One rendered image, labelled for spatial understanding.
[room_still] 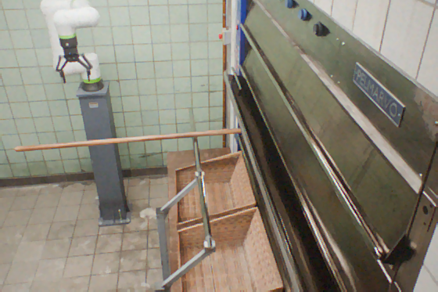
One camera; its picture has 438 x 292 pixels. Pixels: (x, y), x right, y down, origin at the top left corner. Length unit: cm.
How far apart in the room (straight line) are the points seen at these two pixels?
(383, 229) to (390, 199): 7
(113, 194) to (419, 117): 284
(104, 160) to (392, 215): 255
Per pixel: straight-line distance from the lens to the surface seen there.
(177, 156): 328
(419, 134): 91
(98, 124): 309
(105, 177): 335
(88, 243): 352
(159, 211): 223
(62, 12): 235
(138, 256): 333
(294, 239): 144
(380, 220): 104
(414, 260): 97
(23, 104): 385
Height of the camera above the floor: 243
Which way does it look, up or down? 31 degrees down
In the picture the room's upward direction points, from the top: straight up
